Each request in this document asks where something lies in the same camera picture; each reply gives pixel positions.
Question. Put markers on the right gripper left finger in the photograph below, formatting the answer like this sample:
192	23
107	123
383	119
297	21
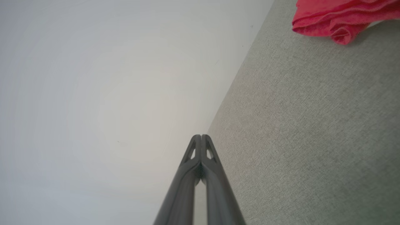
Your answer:
181	197

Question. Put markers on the red white Bulls jersey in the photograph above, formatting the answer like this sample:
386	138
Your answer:
331	18

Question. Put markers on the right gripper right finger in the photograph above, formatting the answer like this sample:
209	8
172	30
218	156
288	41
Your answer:
220	197

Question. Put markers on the grey-green fabric sofa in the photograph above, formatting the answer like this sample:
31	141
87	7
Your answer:
312	125

